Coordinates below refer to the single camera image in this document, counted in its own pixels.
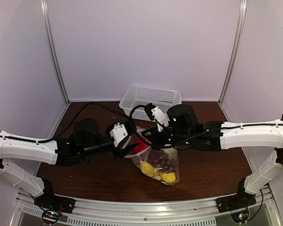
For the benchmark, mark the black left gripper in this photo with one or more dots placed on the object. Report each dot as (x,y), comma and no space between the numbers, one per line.
(122,152)

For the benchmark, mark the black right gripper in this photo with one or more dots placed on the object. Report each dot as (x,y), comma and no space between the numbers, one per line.
(153,136)

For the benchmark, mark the clear zip top bag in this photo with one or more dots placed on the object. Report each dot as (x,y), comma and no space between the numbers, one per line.
(142,156)

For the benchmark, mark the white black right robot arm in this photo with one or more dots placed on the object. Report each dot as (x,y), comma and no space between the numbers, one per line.
(262,142)

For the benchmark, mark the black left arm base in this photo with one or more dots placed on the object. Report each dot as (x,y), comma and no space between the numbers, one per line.
(60,204)

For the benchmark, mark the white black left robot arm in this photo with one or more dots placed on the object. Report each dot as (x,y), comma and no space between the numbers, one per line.
(57,151)

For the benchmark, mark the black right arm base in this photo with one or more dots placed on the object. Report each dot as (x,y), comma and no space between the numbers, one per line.
(235,202)

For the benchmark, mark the red fake food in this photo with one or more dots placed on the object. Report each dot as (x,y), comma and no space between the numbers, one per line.
(142,146)

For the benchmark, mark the purple fake grapes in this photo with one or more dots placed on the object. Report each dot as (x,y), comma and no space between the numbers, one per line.
(164,160)

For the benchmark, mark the yellow fake banana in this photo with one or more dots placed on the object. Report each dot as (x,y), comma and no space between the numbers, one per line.
(150,171)

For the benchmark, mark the white plastic perforated basket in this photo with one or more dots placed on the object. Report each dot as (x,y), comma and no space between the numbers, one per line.
(162,98)

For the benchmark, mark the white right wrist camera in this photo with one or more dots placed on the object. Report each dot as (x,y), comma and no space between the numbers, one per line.
(155,114)

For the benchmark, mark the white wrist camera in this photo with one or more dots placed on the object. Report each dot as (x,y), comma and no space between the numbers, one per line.
(155,114)
(120,131)

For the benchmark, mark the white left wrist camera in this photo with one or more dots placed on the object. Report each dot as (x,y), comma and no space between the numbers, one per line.
(120,131)

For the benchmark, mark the aluminium front rail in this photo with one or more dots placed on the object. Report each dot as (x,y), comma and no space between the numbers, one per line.
(198,212)

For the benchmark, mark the right aluminium corner post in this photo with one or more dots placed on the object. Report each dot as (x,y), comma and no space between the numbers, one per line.
(234,53)

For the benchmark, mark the aluminium corner post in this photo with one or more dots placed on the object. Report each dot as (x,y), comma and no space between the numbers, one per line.
(234,53)
(52,50)

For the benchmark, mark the left aluminium corner post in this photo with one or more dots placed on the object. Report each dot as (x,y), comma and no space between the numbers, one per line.
(52,50)

